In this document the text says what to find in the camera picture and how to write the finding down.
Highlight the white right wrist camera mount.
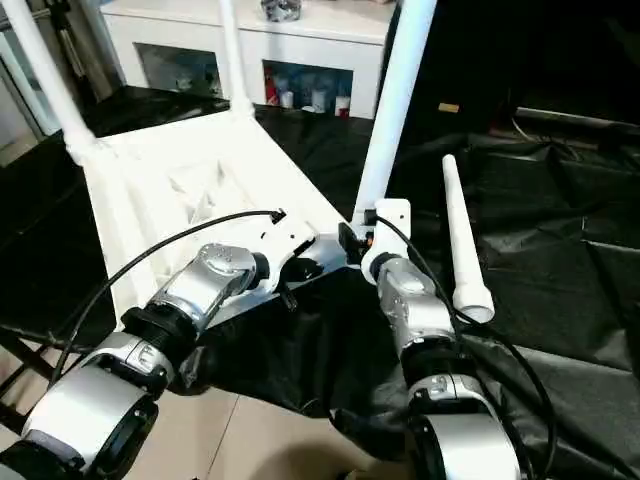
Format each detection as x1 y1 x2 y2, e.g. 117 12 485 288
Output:
359 197 415 288

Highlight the black mat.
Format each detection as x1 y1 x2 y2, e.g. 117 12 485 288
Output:
0 84 640 480

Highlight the white plastic table leg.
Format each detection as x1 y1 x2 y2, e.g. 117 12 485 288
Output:
213 0 257 120
440 152 497 325
0 0 100 165
348 0 441 237

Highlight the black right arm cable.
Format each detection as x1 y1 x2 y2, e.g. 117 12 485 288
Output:
363 208 560 480

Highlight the long dark rod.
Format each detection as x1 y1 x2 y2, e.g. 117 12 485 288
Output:
513 104 640 127

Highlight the metal framed glass door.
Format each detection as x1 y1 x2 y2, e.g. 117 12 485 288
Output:
0 0 127 167

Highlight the white glass door cabinet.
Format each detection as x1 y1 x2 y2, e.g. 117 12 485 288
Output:
98 0 397 120

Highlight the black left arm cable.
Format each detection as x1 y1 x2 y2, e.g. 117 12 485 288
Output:
46 206 288 387

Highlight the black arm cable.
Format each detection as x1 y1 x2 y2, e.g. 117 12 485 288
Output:
363 208 560 480
46 206 288 387

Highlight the blue white patterned jar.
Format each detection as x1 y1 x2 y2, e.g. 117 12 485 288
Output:
258 0 305 23

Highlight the black metal table frame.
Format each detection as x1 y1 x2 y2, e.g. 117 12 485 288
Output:
0 323 77 432

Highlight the white plastic table top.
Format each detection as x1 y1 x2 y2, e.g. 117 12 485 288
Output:
63 111 365 332

